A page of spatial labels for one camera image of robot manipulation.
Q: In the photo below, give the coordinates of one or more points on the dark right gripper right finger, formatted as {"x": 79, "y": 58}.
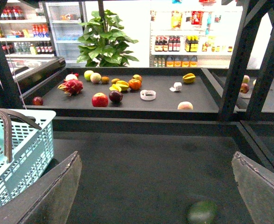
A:
{"x": 256, "y": 186}

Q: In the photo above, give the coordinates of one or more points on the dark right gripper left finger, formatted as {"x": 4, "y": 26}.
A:
{"x": 49, "y": 199}

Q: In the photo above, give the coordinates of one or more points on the light blue plastic basket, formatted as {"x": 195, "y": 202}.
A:
{"x": 26, "y": 149}

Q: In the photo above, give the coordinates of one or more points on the red yellow small mango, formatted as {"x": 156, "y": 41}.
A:
{"x": 137, "y": 77}

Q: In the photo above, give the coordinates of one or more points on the green avocado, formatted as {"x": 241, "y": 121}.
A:
{"x": 203, "y": 212}

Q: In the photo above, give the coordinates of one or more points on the small red apple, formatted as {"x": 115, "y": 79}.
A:
{"x": 37, "y": 101}

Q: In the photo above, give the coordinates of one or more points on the black display tray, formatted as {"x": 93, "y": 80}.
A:
{"x": 204, "y": 94}

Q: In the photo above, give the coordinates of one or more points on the large red apple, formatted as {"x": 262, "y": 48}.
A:
{"x": 100, "y": 100}

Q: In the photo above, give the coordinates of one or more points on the pink dragon fruit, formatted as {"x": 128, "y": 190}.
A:
{"x": 71, "y": 87}

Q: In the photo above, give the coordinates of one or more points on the pale peach front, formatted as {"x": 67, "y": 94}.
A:
{"x": 185, "y": 106}

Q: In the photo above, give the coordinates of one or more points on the dark purple plum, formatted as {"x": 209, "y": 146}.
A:
{"x": 115, "y": 96}

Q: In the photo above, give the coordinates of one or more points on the white pink fruit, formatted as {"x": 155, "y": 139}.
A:
{"x": 71, "y": 77}

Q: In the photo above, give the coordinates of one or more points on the pale round melon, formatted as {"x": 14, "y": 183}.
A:
{"x": 95, "y": 78}

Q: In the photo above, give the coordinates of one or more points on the green apple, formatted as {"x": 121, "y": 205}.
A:
{"x": 87, "y": 74}

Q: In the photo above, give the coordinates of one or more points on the brown kiwi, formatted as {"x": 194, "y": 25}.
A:
{"x": 105, "y": 80}
{"x": 115, "y": 80}

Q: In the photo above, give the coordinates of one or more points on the yellow star fruit front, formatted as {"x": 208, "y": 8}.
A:
{"x": 119, "y": 86}

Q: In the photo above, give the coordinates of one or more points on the yellow star fruit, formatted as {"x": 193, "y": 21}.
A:
{"x": 189, "y": 78}
{"x": 119, "y": 86}

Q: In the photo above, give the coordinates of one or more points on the yellow star fruit right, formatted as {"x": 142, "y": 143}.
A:
{"x": 189, "y": 78}

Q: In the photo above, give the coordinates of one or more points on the green potted plant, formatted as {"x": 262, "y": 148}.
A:
{"x": 104, "y": 43}

